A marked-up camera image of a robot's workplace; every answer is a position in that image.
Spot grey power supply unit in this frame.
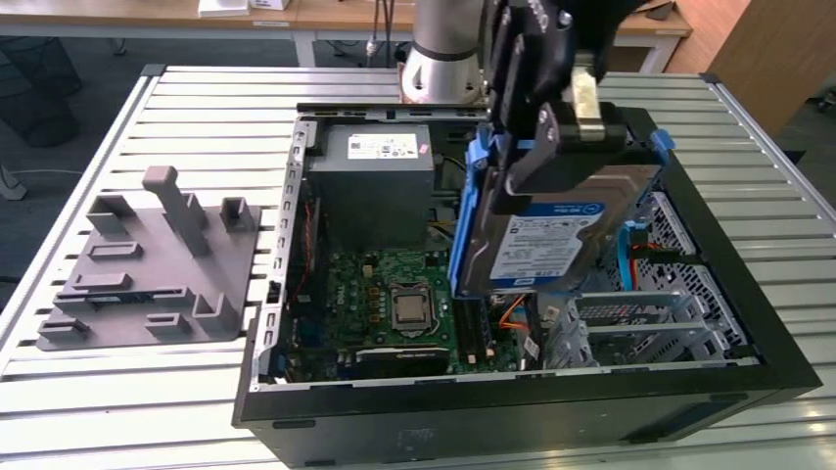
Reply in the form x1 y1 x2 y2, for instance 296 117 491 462
305 121 436 251

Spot grey stand foot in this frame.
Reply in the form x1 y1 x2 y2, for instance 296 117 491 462
0 164 29 201

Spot metal disk bay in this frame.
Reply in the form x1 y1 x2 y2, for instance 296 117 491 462
545 291 737 368

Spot wooden desk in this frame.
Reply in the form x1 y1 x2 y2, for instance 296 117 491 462
0 0 693 74

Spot black hanging cable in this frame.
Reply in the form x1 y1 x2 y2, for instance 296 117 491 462
365 0 399 56

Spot orange wires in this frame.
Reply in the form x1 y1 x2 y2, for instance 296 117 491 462
497 293 531 337

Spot black graphics card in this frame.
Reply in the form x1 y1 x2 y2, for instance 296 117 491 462
351 346 453 379

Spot silver CPU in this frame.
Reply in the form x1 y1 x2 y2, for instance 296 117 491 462
391 295 425 324

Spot empty black RAM slot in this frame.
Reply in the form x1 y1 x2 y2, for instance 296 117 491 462
453 298 473 356

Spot wooden cabinet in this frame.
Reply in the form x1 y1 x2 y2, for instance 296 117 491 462
665 0 836 138

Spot grey parts rack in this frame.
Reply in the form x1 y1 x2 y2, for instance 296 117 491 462
35 164 263 352

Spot black power wire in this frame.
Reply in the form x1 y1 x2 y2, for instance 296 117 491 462
643 246 699 264

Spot RAM stick on rack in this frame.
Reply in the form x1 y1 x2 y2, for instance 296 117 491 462
84 292 156 303

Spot blue data wire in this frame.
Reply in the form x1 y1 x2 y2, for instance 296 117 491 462
616 220 648 295

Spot thin red fan wire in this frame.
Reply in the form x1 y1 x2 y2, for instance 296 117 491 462
289 198 323 301

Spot large white box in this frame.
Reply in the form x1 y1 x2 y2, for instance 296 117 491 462
197 0 251 19

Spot black open PC case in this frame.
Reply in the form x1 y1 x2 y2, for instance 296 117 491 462
231 102 824 466

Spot brown cardboard piece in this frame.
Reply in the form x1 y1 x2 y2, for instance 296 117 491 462
636 0 675 22

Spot CPU socket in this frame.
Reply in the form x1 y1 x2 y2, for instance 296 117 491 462
387 279 437 340

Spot hard disk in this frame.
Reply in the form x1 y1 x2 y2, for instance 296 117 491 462
453 124 675 300

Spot RAM stick in slot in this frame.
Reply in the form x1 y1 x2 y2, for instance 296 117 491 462
471 297 496 357

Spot green motherboard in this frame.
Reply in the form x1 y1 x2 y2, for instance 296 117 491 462
287 247 524 381

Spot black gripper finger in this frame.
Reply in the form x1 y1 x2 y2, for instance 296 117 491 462
485 31 595 217
545 67 633 155

